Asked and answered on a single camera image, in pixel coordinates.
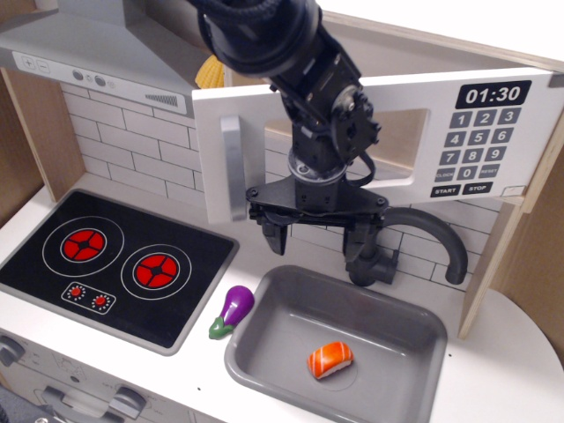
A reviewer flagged wooden toy kitchen cabinet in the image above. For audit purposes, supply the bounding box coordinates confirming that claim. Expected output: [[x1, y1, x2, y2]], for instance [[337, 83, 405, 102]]
[[1, 1, 563, 336]]

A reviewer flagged grey microwave door handle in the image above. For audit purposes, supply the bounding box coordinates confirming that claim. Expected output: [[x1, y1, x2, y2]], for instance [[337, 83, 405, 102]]
[[220, 115, 247, 221]]

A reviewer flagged grey toy range hood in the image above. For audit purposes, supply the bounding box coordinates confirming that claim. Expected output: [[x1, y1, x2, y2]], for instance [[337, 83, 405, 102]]
[[1, 1, 207, 117]]

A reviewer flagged yellow toy shell pasta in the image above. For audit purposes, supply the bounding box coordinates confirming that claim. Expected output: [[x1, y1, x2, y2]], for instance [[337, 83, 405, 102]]
[[195, 56, 224, 89]]

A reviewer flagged grey oven knob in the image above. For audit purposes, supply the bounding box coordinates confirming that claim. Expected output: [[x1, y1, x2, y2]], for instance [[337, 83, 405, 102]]
[[109, 386, 147, 419], [0, 336, 26, 367]]

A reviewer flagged grey toy sink basin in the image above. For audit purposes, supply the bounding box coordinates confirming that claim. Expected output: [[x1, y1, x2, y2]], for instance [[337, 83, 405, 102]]
[[225, 266, 448, 422]]

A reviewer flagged white toy microwave door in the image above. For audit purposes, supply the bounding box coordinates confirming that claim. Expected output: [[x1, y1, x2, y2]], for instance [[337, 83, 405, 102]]
[[193, 68, 563, 224]]

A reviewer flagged grey oven knob left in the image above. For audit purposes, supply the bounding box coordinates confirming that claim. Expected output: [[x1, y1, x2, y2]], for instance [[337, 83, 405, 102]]
[[0, 336, 26, 367]]

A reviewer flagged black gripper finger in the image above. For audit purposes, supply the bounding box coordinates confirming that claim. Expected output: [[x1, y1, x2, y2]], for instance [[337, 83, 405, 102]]
[[261, 219, 287, 255], [343, 218, 382, 263]]

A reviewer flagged grey oven knob right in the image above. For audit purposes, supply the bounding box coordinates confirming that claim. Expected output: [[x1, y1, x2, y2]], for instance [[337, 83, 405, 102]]
[[109, 386, 147, 419]]

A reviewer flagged orange salmon sushi toy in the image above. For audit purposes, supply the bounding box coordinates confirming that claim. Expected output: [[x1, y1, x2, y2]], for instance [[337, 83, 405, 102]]
[[307, 341, 354, 380]]

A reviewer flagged black toy induction stove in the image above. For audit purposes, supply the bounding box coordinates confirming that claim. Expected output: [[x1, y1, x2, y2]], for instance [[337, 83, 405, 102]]
[[1, 190, 238, 356]]

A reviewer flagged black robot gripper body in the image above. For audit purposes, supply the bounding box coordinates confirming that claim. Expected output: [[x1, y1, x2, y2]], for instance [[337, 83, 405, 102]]
[[246, 152, 389, 232]]

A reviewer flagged purple toy eggplant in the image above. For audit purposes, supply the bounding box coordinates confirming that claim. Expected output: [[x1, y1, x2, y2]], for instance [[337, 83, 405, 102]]
[[208, 286, 255, 340]]

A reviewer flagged dark grey toy faucet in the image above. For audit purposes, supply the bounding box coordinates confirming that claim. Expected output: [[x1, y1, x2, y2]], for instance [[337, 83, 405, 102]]
[[345, 207, 468, 286]]

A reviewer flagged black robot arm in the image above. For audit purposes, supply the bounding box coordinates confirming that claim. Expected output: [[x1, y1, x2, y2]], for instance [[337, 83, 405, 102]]
[[195, 1, 388, 262]]

